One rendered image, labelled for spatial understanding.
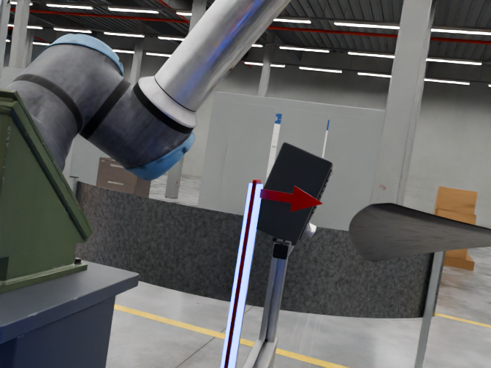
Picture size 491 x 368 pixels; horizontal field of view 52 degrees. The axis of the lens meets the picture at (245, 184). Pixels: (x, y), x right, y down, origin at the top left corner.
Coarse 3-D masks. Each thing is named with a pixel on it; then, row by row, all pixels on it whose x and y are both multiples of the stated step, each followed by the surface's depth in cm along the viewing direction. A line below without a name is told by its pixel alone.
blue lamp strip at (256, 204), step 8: (256, 192) 45; (256, 200) 45; (256, 208) 46; (256, 216) 47; (256, 224) 47; (248, 240) 46; (248, 248) 46; (248, 256) 46; (248, 264) 47; (248, 272) 47; (240, 288) 46; (240, 296) 46; (240, 304) 46; (240, 312) 46; (240, 320) 47; (232, 344) 46; (232, 352) 46; (232, 360) 46
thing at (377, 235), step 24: (360, 216) 40; (384, 216) 38; (408, 216) 36; (432, 216) 35; (360, 240) 49; (384, 240) 48; (408, 240) 48; (432, 240) 47; (456, 240) 46; (480, 240) 44
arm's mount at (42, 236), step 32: (0, 96) 60; (0, 128) 60; (32, 128) 62; (0, 160) 60; (32, 160) 64; (0, 192) 60; (32, 192) 65; (64, 192) 70; (0, 224) 61; (32, 224) 66; (64, 224) 72; (0, 256) 61; (32, 256) 67; (64, 256) 73; (0, 288) 62
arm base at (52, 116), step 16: (16, 80) 72; (32, 80) 71; (48, 80) 71; (32, 96) 68; (48, 96) 70; (64, 96) 72; (32, 112) 68; (48, 112) 68; (64, 112) 71; (48, 128) 67; (64, 128) 71; (80, 128) 76; (48, 144) 67; (64, 144) 70; (64, 160) 71
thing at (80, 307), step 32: (32, 288) 66; (64, 288) 68; (96, 288) 70; (128, 288) 78; (0, 320) 54; (32, 320) 57; (64, 320) 65; (96, 320) 73; (0, 352) 56; (32, 352) 60; (64, 352) 66; (96, 352) 74
